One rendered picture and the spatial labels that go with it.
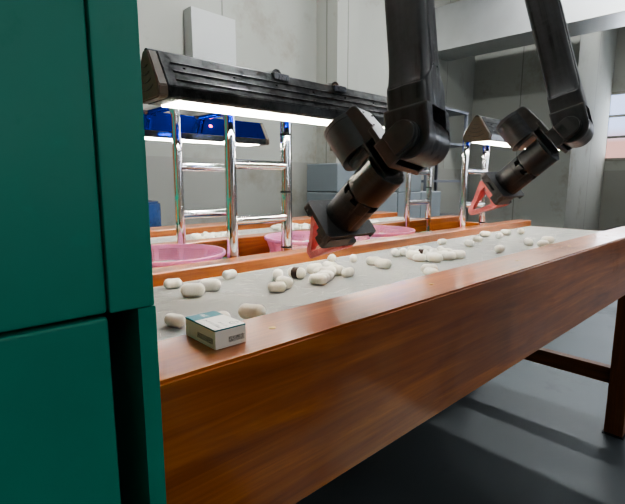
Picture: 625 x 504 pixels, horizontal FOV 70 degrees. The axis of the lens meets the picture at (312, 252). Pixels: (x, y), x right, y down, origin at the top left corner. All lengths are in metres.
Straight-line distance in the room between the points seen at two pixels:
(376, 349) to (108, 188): 0.37
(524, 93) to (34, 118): 6.90
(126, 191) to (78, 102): 0.06
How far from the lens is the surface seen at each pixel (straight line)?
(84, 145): 0.30
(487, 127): 1.43
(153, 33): 3.54
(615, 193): 8.74
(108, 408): 0.34
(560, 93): 0.98
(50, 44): 0.31
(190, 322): 0.48
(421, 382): 0.67
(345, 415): 0.55
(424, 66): 0.59
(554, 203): 6.83
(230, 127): 0.97
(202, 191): 3.56
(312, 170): 3.84
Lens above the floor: 0.92
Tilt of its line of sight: 9 degrees down
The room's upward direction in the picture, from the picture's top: straight up
